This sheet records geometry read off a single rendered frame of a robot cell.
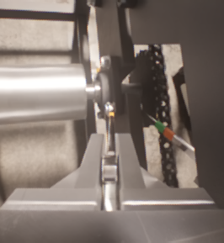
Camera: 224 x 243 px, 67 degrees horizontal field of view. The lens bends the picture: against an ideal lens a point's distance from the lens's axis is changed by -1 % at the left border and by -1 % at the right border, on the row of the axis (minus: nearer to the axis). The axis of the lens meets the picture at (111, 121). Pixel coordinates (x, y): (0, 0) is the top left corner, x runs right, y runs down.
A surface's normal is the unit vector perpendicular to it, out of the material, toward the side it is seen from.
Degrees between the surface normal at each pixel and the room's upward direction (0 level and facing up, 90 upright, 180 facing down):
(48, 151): 0
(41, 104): 31
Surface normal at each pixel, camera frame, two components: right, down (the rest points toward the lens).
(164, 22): -0.97, 0.07
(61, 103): 0.25, 0.51
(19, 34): 0.23, -0.10
